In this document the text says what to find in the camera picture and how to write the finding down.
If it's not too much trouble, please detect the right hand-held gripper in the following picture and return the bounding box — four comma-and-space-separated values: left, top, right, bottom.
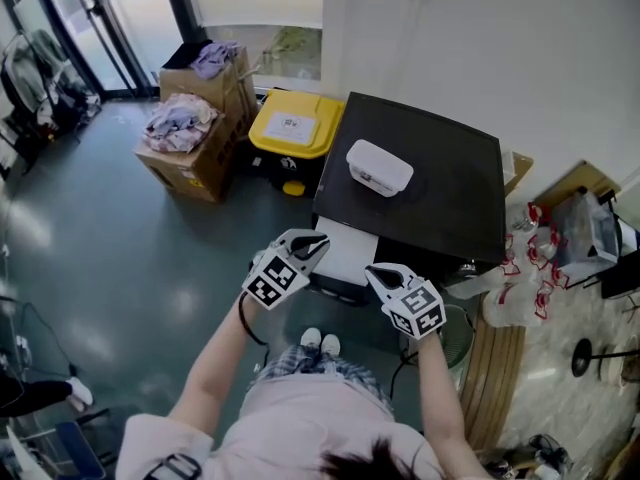
364, 262, 447, 340

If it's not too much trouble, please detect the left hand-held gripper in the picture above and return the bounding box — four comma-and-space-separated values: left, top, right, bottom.
241, 228, 333, 312

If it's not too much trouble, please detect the white pull-out drawer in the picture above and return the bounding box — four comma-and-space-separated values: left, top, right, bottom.
309, 216, 380, 289

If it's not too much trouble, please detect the person's right forearm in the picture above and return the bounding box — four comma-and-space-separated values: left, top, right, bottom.
416, 334, 482, 458

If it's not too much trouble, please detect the person's left forearm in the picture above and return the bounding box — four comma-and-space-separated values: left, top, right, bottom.
167, 291, 265, 453

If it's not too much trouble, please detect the green plastic bucket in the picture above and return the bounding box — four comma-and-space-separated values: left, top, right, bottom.
399, 303, 475, 369

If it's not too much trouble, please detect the person's left white shoe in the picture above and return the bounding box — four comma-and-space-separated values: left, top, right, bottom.
299, 327, 322, 354

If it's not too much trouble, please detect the person's plaid skirt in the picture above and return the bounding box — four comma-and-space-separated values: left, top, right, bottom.
248, 345, 396, 414

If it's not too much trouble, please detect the white plastic lidded container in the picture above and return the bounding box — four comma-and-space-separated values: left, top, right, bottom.
345, 138, 415, 199

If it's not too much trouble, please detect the black washing machine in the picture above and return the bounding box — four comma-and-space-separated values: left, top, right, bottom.
309, 91, 506, 309

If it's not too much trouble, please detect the black bin with yellow lid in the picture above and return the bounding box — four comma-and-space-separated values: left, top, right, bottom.
248, 89, 346, 198

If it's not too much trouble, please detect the pile of clear plastic bottles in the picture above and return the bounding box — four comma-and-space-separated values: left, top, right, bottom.
444, 202, 571, 328

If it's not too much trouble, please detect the low brown cardboard box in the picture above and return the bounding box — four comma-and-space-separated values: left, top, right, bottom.
133, 112, 241, 204

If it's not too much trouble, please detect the wooden slatted bench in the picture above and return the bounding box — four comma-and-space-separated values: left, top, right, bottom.
459, 312, 527, 452

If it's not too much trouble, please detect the person's pink shirt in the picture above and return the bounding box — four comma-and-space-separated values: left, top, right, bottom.
115, 367, 481, 480

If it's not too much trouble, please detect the small flat cardboard sheet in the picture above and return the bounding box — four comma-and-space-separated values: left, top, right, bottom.
501, 150, 535, 199

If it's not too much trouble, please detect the pile of pastel clothes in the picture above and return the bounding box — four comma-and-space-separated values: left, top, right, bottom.
143, 92, 221, 154

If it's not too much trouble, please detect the tall brown cardboard box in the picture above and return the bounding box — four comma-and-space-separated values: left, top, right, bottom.
158, 47, 259, 139

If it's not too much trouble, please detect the clear plastic bag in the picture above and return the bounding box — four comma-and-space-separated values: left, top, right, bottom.
549, 190, 624, 279

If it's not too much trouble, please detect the black round stand base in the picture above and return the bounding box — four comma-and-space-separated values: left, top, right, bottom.
571, 337, 595, 379

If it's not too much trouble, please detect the large flat cardboard sheet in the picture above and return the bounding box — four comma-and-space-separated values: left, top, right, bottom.
532, 159, 623, 209

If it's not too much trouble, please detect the purple garment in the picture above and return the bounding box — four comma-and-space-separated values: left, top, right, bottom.
191, 40, 240, 80

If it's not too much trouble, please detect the black garment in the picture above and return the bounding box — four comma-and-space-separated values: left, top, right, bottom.
162, 41, 214, 71

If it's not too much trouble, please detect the black flat board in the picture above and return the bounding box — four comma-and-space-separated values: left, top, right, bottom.
599, 215, 640, 300

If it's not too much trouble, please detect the glass door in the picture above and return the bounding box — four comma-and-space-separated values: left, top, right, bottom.
29, 0, 201, 99

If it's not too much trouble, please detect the blue chair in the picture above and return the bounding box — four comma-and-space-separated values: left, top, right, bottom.
54, 407, 131, 480

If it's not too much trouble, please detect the clothes rack with garments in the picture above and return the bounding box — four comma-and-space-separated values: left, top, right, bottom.
0, 27, 104, 144

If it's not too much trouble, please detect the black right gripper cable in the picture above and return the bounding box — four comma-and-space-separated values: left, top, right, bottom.
389, 347, 419, 400

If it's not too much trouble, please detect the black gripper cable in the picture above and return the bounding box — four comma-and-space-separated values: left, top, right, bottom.
389, 347, 419, 400
238, 290, 272, 348

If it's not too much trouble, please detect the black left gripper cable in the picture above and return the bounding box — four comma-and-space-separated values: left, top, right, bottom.
238, 290, 272, 348

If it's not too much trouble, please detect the black strap buckle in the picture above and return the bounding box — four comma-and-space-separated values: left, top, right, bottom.
144, 452, 204, 480

